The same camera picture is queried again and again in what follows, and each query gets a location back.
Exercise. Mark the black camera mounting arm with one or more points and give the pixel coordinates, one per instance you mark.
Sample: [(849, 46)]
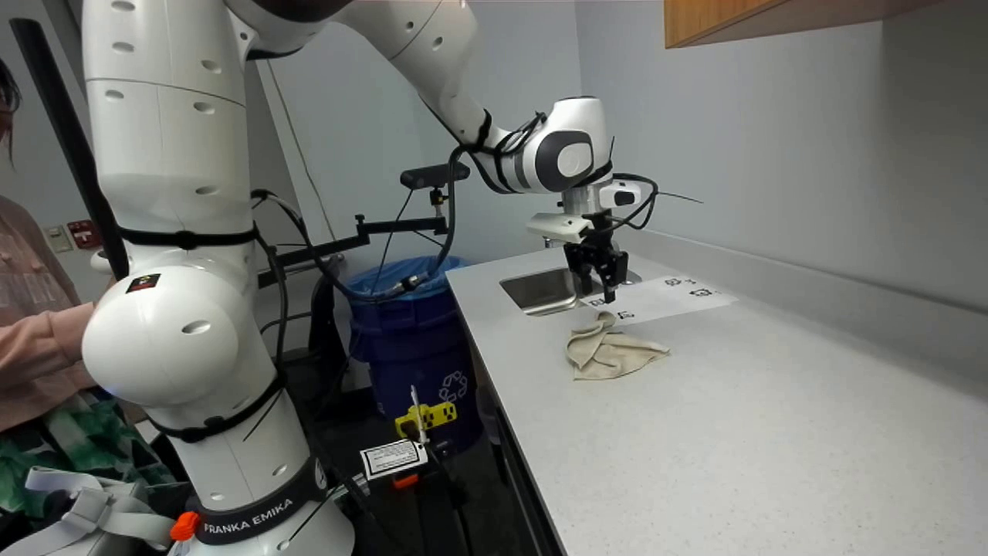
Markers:
[(382, 233)]

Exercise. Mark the blue trash bin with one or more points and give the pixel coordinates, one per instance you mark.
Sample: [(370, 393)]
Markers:
[(412, 340)]

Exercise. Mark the person torso in shirt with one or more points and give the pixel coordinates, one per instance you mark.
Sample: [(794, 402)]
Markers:
[(25, 263)]

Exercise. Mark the white label tag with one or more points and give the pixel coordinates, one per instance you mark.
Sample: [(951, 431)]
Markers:
[(392, 459)]

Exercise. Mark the person forearm pink sleeve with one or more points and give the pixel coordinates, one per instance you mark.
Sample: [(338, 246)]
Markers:
[(41, 356)]

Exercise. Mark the yellow clamp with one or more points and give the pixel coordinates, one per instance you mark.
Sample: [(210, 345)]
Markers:
[(425, 419)]

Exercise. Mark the black leaning pole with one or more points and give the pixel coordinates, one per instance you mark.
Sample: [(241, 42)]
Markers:
[(73, 143)]

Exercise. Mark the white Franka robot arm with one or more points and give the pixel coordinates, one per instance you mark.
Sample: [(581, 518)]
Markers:
[(165, 157)]

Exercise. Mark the green fabric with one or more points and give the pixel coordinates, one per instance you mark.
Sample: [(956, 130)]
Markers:
[(92, 437)]

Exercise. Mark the wooden wall cabinet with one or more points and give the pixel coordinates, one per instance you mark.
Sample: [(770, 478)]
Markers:
[(761, 21)]

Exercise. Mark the white paper sheet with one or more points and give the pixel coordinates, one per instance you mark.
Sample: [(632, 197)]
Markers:
[(675, 298)]

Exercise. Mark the orange knob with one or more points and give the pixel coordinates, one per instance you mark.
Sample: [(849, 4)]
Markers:
[(182, 527)]

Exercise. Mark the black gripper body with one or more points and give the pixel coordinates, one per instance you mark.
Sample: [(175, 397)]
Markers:
[(590, 246)]

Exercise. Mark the black camera bar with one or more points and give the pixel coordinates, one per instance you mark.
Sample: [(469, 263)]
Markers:
[(434, 173)]

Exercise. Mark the grey flat tray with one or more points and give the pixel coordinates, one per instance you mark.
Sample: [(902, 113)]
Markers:
[(545, 287)]

